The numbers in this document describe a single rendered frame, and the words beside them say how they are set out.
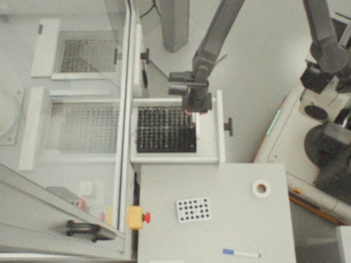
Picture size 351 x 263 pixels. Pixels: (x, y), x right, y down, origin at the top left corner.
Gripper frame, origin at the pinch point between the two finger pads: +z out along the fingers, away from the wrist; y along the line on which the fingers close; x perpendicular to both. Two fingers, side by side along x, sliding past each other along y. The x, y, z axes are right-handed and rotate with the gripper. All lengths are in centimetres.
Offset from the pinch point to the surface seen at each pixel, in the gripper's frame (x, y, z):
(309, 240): -32, 75, 94
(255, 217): -33.0, 24.7, 21.4
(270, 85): 71, 61, 90
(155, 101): 8.8, -14.5, 7.6
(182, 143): -9.0, -4.2, 7.4
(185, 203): -27.8, -2.1, 22.1
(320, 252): -43, 62, 53
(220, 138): -8.1, 9.7, 3.9
